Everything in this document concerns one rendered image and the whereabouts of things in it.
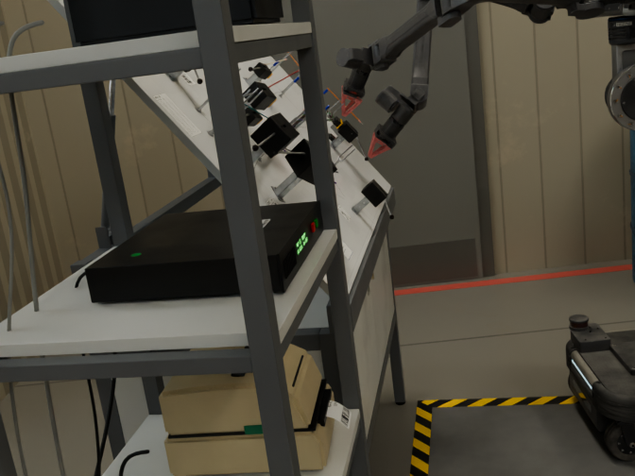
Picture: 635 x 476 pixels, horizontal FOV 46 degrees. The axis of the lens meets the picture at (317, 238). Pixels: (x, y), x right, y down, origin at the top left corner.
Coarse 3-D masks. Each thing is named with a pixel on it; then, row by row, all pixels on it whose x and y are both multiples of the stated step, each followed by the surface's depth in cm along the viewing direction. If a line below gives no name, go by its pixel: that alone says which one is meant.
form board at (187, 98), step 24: (48, 0) 155; (192, 72) 189; (240, 72) 223; (144, 96) 158; (168, 96) 166; (192, 96) 177; (288, 96) 248; (168, 120) 158; (192, 120) 167; (264, 120) 208; (288, 120) 228; (192, 144) 159; (216, 168) 159; (264, 168) 181; (288, 168) 196; (360, 168) 256; (264, 192) 171; (312, 192) 198; (336, 192) 215; (360, 192) 235; (360, 216) 216; (360, 240) 201
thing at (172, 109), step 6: (156, 96) 160; (162, 96) 163; (162, 102) 160; (168, 102) 163; (168, 108) 161; (174, 108) 164; (174, 114) 161; (180, 114) 164; (180, 120) 162; (186, 120) 164; (186, 126) 162; (192, 126) 164; (192, 132) 162; (198, 132) 165
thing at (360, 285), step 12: (384, 204) 249; (384, 216) 236; (384, 228) 234; (372, 240) 209; (372, 252) 204; (360, 264) 189; (372, 264) 202; (360, 276) 181; (360, 288) 178; (360, 300) 177
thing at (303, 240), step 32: (160, 224) 144; (192, 224) 141; (224, 224) 137; (288, 224) 131; (320, 224) 146; (128, 256) 124; (160, 256) 121; (192, 256) 119; (224, 256) 116; (288, 256) 118; (96, 288) 120; (128, 288) 119; (160, 288) 118; (192, 288) 117; (224, 288) 116
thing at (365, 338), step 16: (368, 288) 217; (368, 304) 216; (368, 320) 214; (368, 336) 212; (368, 352) 209; (368, 368) 207; (368, 384) 205; (368, 400) 203; (368, 416) 201; (368, 432) 199
